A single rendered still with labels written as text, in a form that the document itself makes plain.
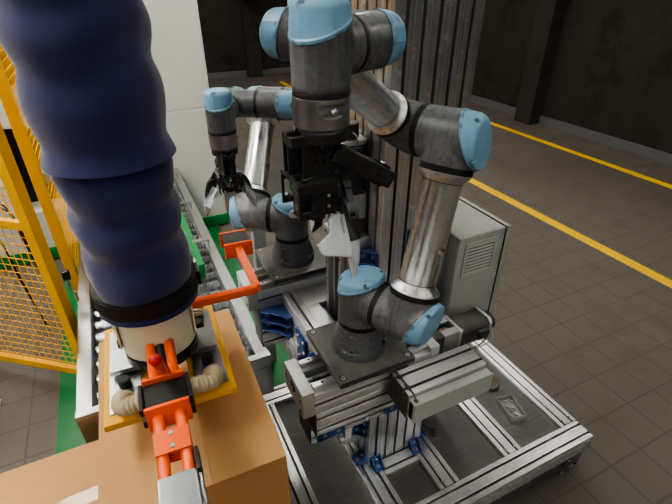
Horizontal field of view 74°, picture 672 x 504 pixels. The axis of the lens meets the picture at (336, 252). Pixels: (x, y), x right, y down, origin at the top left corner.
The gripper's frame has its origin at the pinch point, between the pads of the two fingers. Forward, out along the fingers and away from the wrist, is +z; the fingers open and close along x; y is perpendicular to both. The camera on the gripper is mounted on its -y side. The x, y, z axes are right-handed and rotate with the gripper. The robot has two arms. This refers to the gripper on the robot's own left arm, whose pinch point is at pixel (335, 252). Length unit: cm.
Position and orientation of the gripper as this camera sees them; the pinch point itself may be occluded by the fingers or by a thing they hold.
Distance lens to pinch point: 71.1
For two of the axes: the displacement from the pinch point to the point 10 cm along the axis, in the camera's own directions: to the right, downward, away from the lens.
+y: -9.0, 2.3, -3.7
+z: 0.0, 8.5, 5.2
